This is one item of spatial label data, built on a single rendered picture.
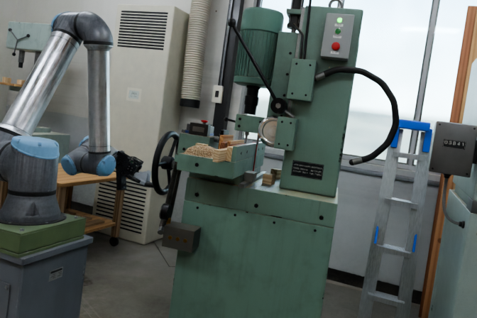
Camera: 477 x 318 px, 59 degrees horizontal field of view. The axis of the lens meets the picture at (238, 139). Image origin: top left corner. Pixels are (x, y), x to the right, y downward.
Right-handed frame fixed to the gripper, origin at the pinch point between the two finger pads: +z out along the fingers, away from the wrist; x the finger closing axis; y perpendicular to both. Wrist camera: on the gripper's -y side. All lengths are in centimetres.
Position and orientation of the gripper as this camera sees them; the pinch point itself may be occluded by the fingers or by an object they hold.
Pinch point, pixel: (149, 185)
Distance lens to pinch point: 192.6
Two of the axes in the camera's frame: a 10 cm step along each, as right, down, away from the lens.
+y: 4.5, -8.8, -1.4
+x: 2.3, -0.4, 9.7
